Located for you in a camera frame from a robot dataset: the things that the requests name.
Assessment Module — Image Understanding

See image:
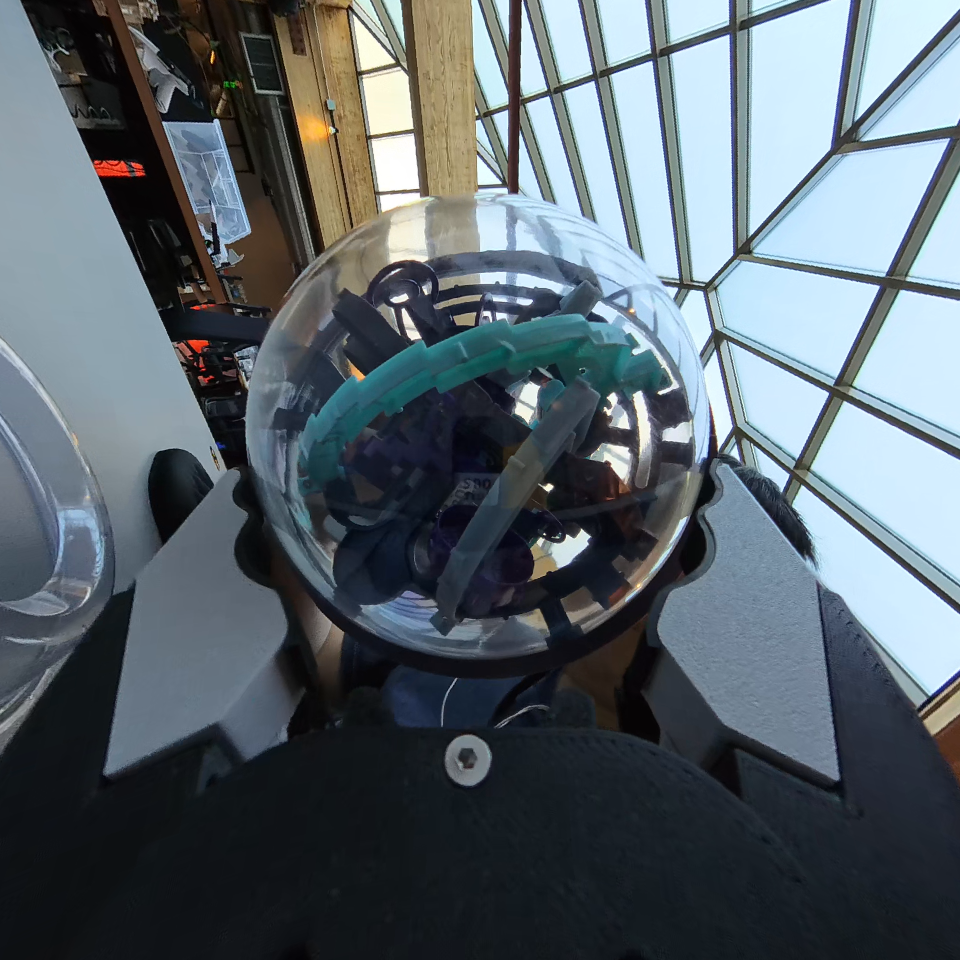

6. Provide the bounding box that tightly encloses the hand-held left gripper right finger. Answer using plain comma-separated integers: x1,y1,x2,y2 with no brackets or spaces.
621,457,841,786

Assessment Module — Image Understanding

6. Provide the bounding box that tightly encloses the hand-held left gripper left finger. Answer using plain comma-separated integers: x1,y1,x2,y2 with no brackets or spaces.
103,466,325,780

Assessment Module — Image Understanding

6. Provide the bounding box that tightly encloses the clear plastic ball stand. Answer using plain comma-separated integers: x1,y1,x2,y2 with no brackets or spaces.
0,337,116,732

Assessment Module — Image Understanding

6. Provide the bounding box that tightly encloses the clear maze ball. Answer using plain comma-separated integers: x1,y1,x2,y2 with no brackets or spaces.
246,191,712,680

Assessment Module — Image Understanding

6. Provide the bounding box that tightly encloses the wooden pillar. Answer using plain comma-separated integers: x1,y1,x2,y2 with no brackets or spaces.
405,0,481,198

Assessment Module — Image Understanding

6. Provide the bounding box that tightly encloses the thin white cable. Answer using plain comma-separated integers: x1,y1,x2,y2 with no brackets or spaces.
438,675,549,729

